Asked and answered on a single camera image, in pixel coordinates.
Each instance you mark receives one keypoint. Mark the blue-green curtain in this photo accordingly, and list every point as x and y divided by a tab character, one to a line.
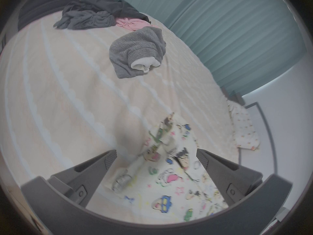
232	33

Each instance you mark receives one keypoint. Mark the black garment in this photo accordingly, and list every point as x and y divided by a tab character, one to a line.
117	7

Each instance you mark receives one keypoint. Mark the white printed pyjama top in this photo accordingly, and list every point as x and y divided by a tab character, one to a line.
171	180

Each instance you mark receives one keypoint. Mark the white printed pillow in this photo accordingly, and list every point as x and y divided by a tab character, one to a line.
244	128

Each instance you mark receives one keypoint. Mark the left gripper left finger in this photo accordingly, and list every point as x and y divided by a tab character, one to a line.
80	180

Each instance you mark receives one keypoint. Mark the bed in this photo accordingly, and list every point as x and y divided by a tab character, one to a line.
73	94

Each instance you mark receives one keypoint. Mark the grey knitted garment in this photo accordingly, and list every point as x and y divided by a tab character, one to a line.
132	50

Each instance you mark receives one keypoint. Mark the pink garment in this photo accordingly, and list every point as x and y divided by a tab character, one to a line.
132	24

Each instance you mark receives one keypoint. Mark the dark grey chest of drawers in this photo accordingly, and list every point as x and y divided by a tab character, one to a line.
36	11

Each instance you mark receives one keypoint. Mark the dark grey garment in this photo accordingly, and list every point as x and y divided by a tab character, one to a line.
93	21

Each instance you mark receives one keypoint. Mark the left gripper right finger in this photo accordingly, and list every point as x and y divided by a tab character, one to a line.
227	180

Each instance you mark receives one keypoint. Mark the grey bedside table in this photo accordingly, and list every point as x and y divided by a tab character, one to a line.
234	98

